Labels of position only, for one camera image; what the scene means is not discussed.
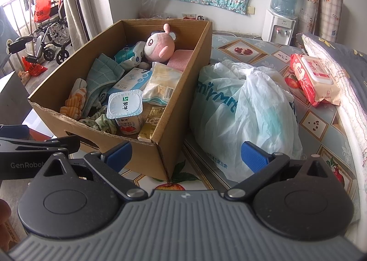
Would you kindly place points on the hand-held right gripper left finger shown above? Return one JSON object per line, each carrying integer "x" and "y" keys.
{"x": 119, "y": 155}

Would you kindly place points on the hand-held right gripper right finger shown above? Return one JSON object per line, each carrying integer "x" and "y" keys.
{"x": 255, "y": 157}

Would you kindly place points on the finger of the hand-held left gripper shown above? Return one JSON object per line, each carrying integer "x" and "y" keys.
{"x": 66, "y": 145}

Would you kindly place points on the teal checked towel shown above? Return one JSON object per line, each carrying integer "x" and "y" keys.
{"x": 103, "y": 77}

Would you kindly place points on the cardboard box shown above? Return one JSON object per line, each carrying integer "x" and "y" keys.
{"x": 183, "y": 89}

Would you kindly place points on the pink plush toy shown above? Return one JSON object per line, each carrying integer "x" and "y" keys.
{"x": 159, "y": 46}

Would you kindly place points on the person's left hand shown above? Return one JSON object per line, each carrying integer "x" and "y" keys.
{"x": 4, "y": 215}

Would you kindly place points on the green floral scrunchie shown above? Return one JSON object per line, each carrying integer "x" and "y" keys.
{"x": 100, "y": 124}

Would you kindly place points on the orange striped cloth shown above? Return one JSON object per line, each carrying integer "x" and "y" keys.
{"x": 74, "y": 100}

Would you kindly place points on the yellow sachet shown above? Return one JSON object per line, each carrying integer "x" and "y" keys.
{"x": 152, "y": 123}

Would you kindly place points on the white yogurt cup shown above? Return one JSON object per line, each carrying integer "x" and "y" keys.
{"x": 124, "y": 106}

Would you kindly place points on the large white plastic bag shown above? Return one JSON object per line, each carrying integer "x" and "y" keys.
{"x": 243, "y": 106}

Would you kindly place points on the blue white mask box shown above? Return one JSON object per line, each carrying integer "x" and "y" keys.
{"x": 129, "y": 80}

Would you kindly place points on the pale yellow packet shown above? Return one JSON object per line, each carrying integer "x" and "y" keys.
{"x": 162, "y": 83}

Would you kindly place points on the crumpled red plastic bag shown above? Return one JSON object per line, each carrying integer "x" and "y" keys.
{"x": 33, "y": 67}

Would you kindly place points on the red wet wipes pack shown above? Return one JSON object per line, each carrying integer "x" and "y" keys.
{"x": 312, "y": 80}

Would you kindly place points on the blue white tissue pack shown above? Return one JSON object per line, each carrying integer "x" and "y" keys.
{"x": 129, "y": 54}

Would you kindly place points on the white lace quilt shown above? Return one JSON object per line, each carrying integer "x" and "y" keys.
{"x": 352, "y": 112}

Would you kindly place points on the pink cloth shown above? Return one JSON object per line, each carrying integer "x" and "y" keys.
{"x": 180, "y": 60}

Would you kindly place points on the white water dispenser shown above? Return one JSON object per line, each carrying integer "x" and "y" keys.
{"x": 278, "y": 28}

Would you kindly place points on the grey pillow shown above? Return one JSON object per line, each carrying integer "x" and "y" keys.
{"x": 344, "y": 48}

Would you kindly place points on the beige curtain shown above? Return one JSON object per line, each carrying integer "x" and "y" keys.
{"x": 83, "y": 0}

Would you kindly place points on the metal railing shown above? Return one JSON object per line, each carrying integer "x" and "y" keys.
{"x": 17, "y": 5}

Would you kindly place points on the clear plastic bag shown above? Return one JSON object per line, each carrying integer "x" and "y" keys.
{"x": 154, "y": 5}

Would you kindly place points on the floral patterned roll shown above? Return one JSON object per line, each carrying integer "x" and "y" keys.
{"x": 309, "y": 8}

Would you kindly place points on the plaid patterned roll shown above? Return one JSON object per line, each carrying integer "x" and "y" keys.
{"x": 332, "y": 17}

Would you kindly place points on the wall socket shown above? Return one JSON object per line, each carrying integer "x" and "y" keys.
{"x": 251, "y": 10}

